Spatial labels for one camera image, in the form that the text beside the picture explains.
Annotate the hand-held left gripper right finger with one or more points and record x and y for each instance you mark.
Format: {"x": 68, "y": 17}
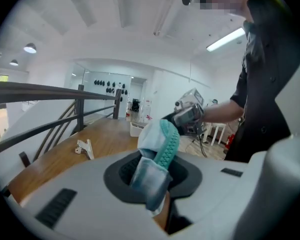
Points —
{"x": 190, "y": 179}

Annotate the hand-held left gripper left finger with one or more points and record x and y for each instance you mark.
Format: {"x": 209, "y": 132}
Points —
{"x": 112, "y": 179}

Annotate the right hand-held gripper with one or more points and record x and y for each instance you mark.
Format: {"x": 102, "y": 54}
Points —
{"x": 190, "y": 114}

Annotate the person's right forearm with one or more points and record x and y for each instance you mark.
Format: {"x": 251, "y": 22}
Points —
{"x": 222, "y": 112}

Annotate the white storage bin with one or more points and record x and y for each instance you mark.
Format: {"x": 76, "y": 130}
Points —
{"x": 137, "y": 129}

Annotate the black office chair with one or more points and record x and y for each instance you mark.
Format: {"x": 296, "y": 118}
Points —
{"x": 135, "y": 105}

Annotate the white plastic clamp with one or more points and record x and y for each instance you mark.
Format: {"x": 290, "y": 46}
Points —
{"x": 86, "y": 147}

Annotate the small white table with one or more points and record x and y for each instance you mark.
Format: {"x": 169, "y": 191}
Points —
{"x": 218, "y": 129}

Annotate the red fire extinguisher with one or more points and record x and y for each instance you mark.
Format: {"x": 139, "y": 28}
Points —
{"x": 230, "y": 141}

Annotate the dark chair back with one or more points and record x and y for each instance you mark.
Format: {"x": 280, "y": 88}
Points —
{"x": 24, "y": 159}

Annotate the long fluorescent ceiling light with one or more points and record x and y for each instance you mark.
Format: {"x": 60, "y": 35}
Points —
{"x": 226, "y": 39}

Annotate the person's black shirt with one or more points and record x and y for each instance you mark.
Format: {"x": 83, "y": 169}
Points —
{"x": 267, "y": 84}

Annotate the dark wooden railing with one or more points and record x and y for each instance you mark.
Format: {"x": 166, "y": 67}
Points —
{"x": 52, "y": 92}

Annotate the unlit ceiling tube light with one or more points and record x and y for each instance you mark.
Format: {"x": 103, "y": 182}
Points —
{"x": 163, "y": 11}

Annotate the round pendant ceiling lamp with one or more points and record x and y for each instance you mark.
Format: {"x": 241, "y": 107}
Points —
{"x": 14, "y": 63}
{"x": 30, "y": 48}

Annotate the row of black wall items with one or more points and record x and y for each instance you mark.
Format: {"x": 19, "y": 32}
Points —
{"x": 110, "y": 86}

